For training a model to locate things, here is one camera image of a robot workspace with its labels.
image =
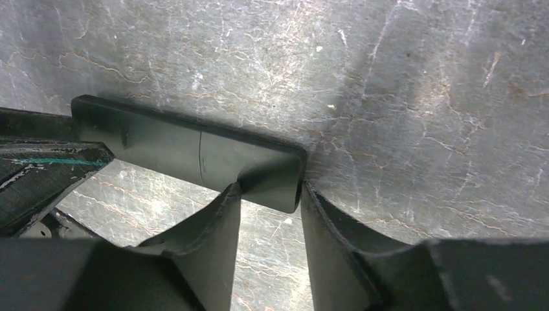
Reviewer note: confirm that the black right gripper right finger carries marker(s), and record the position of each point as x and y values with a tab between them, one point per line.
353	267

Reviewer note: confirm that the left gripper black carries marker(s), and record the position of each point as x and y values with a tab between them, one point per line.
42	161

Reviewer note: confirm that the black remote control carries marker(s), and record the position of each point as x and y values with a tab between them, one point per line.
268	170

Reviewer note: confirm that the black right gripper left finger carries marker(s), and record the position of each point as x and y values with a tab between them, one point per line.
190	266

